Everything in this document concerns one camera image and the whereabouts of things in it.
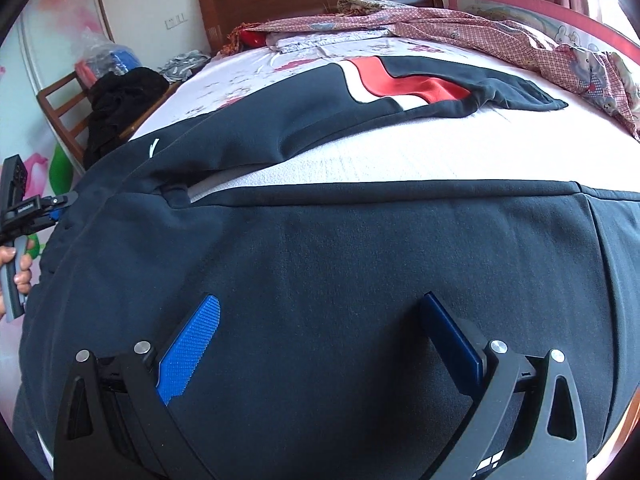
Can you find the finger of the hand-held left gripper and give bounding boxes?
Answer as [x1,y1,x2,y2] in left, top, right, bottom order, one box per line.
[42,190,79,222]

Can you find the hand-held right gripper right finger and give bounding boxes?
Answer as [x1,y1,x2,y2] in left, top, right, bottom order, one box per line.
[420,292,588,480]

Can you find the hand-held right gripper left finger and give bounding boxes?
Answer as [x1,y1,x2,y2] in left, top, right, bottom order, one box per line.
[52,294,222,480]

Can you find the dark navy pants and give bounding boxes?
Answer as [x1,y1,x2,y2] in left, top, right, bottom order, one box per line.
[12,55,640,480]

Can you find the person's left hand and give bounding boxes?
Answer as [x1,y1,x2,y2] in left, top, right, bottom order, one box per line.
[0,239,37,313]

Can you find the wooden chair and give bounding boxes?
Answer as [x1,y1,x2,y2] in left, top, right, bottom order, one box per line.
[36,71,182,171]

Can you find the black clothes pile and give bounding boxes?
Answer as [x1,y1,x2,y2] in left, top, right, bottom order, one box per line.
[84,66,172,168]

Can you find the clear plastic bag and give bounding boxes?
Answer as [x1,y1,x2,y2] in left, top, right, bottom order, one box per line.
[74,29,139,90]

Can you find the floral printed wardrobe door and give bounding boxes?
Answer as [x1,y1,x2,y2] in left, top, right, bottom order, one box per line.
[0,0,117,333]

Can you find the grey patterned cloth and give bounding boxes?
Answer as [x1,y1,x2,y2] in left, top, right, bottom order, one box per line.
[158,51,212,84]

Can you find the floral white bed sheet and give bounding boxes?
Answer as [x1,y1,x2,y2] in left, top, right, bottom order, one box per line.
[35,35,640,476]

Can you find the red cushion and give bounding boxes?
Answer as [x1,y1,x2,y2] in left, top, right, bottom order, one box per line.
[239,29,272,50]

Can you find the pale printed pillow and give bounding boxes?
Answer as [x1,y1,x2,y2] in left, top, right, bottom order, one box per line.
[269,29,393,55]

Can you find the pink checked quilt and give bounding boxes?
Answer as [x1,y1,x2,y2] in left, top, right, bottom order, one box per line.
[227,0,640,141]

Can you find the brown floral cloth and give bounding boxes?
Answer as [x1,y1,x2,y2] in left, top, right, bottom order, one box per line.
[336,0,403,20]

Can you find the pink printed bed rail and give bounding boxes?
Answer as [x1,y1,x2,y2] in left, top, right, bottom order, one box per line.
[447,0,640,63]

